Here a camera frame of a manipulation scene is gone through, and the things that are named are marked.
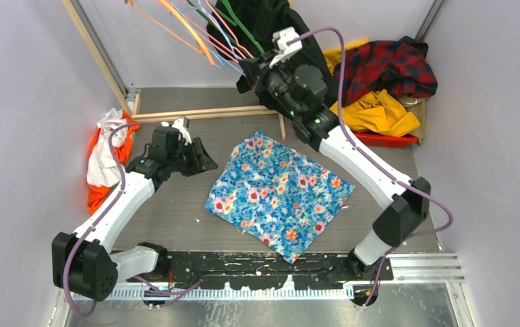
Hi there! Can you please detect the aluminium frame post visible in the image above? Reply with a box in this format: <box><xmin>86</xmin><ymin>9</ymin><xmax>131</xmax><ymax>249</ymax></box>
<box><xmin>70</xmin><ymin>0</ymin><xmax>128</xmax><ymax>96</ymax></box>

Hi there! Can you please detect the orange hanger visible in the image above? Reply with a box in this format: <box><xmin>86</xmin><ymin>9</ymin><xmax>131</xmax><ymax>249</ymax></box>
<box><xmin>123</xmin><ymin>1</ymin><xmax>216</xmax><ymax>66</ymax></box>

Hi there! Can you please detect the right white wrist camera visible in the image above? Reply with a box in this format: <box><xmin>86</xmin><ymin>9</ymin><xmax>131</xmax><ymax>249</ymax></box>
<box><xmin>269</xmin><ymin>27</ymin><xmax>303</xmax><ymax>68</ymax></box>

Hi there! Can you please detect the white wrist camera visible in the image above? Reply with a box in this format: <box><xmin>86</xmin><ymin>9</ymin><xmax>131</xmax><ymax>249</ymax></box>
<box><xmin>269</xmin><ymin>27</ymin><xmax>303</xmax><ymax>68</ymax></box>
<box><xmin>159</xmin><ymin>116</ymin><xmax>193</xmax><ymax>145</ymax></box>

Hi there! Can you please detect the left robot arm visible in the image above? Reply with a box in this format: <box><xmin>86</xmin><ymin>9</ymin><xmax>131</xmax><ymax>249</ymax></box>
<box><xmin>52</xmin><ymin>125</ymin><xmax>218</xmax><ymax>301</ymax></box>

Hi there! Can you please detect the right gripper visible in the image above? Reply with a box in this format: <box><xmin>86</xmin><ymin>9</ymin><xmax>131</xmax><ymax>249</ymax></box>
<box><xmin>238</xmin><ymin>49</ymin><xmax>302</xmax><ymax>120</ymax></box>

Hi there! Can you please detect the blue patterned garment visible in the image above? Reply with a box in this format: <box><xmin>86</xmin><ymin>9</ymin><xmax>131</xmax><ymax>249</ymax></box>
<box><xmin>204</xmin><ymin>131</ymin><xmax>355</xmax><ymax>263</ymax></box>

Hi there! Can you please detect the black pleated skirt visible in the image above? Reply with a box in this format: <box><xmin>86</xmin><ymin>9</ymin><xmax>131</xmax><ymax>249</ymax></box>
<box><xmin>206</xmin><ymin>0</ymin><xmax>340</xmax><ymax>107</ymax></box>

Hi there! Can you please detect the wooden clothes rack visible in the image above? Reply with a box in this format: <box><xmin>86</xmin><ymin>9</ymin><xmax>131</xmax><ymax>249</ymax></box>
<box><xmin>61</xmin><ymin>1</ymin><xmax>277</xmax><ymax>123</ymax></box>

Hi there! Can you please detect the yellow garment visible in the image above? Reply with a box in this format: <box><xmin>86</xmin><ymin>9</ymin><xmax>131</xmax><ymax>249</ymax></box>
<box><xmin>340</xmin><ymin>39</ymin><xmax>427</xmax><ymax>140</ymax></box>

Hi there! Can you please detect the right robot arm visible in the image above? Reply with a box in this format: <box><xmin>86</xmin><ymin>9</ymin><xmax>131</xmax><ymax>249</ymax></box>
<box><xmin>238</xmin><ymin>52</ymin><xmax>431</xmax><ymax>280</ymax></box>

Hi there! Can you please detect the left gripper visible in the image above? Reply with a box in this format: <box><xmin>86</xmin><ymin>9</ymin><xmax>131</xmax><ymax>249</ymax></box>
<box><xmin>167</xmin><ymin>138</ymin><xmax>216</xmax><ymax>177</ymax></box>

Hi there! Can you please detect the white and orange clothes pile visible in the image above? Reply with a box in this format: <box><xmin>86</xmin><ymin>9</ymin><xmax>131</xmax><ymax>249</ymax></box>
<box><xmin>86</xmin><ymin>108</ymin><xmax>140</xmax><ymax>215</ymax></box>

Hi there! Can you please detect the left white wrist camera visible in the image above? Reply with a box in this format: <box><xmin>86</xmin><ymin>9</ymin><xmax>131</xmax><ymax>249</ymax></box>
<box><xmin>159</xmin><ymin>116</ymin><xmax>193</xmax><ymax>145</ymax></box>

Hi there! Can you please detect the green hanger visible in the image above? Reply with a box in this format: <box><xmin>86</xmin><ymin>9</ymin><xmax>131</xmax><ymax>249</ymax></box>
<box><xmin>187</xmin><ymin>1</ymin><xmax>264</xmax><ymax>61</ymax></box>

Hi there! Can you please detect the blue hanger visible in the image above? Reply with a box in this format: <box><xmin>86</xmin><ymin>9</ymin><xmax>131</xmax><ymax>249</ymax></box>
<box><xmin>133</xmin><ymin>0</ymin><xmax>247</xmax><ymax>76</ymax></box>

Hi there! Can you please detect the red plastic bin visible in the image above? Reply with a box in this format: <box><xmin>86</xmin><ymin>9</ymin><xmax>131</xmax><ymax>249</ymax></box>
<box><xmin>353</xmin><ymin>131</ymin><xmax>419</xmax><ymax>149</ymax></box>

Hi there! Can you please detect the pink hanger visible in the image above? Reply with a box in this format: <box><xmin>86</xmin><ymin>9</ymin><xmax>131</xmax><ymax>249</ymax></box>
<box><xmin>161</xmin><ymin>1</ymin><xmax>259</xmax><ymax>66</ymax></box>

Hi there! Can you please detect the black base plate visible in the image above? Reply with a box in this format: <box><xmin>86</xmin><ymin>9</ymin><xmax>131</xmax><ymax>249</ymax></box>
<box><xmin>118</xmin><ymin>251</ymin><xmax>393</xmax><ymax>291</ymax></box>

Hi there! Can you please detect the red plaid shirt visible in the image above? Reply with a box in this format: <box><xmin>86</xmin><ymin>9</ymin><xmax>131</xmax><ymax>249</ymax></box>
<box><xmin>334</xmin><ymin>36</ymin><xmax>438</xmax><ymax>106</ymax></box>

